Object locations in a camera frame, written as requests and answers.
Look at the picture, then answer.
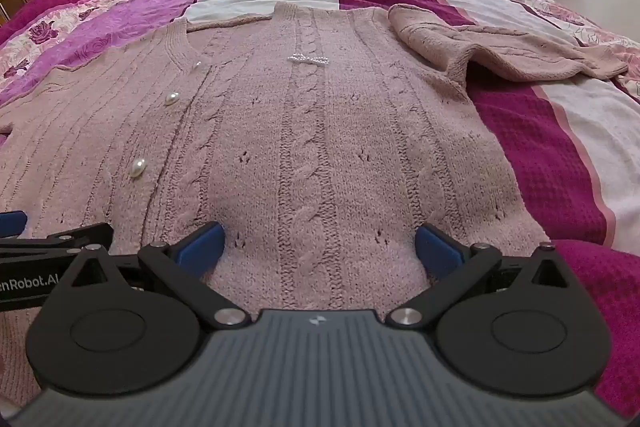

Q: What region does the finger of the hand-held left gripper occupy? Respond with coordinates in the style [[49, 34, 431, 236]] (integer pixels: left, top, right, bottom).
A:
[[0, 223, 114, 261], [0, 210, 28, 239]]

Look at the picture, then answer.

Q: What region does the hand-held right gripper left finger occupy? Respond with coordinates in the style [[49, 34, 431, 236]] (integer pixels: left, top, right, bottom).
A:
[[65, 221, 252, 329]]

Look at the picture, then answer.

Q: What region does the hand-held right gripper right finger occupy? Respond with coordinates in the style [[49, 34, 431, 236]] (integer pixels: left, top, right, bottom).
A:
[[390, 223, 576, 328]]

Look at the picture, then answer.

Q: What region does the pink knitted cardigan sweater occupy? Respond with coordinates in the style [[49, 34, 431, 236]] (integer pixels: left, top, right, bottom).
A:
[[0, 2, 629, 413]]

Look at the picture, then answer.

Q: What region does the magenta floral striped bedspread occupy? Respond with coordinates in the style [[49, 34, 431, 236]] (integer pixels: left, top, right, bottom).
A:
[[0, 0, 640, 423]]

